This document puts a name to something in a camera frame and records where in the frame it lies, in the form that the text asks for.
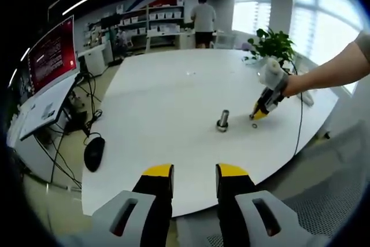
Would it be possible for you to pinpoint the black desk cable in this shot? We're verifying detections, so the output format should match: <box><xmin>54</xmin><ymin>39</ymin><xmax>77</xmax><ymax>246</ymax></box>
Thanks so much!
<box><xmin>73</xmin><ymin>72</ymin><xmax>102</xmax><ymax>139</ymax></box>

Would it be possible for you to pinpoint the computer monitor with red screen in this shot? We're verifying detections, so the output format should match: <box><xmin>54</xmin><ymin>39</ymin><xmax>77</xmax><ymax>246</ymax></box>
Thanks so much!
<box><xmin>27</xmin><ymin>14</ymin><xmax>79</xmax><ymax>96</ymax></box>

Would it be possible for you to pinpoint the black mouse cable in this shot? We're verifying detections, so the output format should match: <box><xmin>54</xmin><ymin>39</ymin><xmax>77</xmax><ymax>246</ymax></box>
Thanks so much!
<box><xmin>83</xmin><ymin>132</ymin><xmax>102</xmax><ymax>146</ymax></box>

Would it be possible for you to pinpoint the black computer mouse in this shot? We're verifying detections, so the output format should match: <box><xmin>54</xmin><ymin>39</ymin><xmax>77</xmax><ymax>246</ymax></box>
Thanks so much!
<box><xmin>83</xmin><ymin>136</ymin><xmax>106</xmax><ymax>173</ymax></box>

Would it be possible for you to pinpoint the white storage shelving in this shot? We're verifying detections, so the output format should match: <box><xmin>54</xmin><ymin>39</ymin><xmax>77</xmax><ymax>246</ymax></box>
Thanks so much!
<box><xmin>117</xmin><ymin>0</ymin><xmax>186</xmax><ymax>36</ymax></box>

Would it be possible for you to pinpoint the green potted plant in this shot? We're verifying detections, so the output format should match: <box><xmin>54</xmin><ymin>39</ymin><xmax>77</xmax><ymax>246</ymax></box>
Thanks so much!
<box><xmin>242</xmin><ymin>28</ymin><xmax>296</xmax><ymax>70</ymax></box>

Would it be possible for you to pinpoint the thick metal threaded stud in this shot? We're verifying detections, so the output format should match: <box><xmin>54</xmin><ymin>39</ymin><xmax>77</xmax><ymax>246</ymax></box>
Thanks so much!
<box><xmin>215</xmin><ymin>109</ymin><xmax>231</xmax><ymax>133</ymax></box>

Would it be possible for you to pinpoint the white side desk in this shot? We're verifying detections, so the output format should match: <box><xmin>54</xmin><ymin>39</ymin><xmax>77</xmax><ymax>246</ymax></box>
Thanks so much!
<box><xmin>18</xmin><ymin>78</ymin><xmax>76</xmax><ymax>141</ymax></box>

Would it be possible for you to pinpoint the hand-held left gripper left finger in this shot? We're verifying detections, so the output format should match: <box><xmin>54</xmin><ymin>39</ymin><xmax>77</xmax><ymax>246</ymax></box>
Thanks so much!
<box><xmin>86</xmin><ymin>163</ymin><xmax>175</xmax><ymax>247</ymax></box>

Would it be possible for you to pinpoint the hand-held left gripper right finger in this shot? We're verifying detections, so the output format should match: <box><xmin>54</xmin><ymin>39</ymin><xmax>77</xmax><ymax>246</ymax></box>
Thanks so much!
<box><xmin>216</xmin><ymin>163</ymin><xmax>316</xmax><ymax>247</ymax></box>

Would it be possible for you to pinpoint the white background table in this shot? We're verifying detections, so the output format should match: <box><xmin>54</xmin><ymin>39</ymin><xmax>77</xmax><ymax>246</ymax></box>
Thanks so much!
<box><xmin>146</xmin><ymin>28</ymin><xmax>193</xmax><ymax>53</ymax></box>

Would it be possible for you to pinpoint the dark gripper cable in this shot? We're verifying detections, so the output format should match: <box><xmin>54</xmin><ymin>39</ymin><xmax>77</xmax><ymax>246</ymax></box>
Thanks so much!
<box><xmin>290</xmin><ymin>61</ymin><xmax>304</xmax><ymax>155</ymax></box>

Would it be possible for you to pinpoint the black background monitor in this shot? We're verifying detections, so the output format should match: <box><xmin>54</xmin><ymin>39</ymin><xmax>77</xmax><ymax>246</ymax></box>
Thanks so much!
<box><xmin>100</xmin><ymin>17</ymin><xmax>120</xmax><ymax>29</ymax></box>

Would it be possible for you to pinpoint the white cabinet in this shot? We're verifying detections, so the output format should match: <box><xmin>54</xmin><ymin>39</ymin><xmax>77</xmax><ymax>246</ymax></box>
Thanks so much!
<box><xmin>86</xmin><ymin>45</ymin><xmax>107</xmax><ymax>76</ymax></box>

